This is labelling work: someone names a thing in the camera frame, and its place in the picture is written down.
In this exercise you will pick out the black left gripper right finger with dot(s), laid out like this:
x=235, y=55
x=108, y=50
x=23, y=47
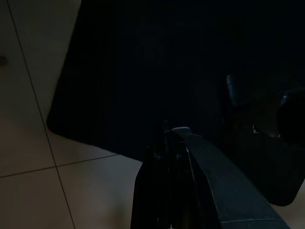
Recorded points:
x=233, y=190

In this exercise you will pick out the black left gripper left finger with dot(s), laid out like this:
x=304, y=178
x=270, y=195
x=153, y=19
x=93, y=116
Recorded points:
x=162, y=190

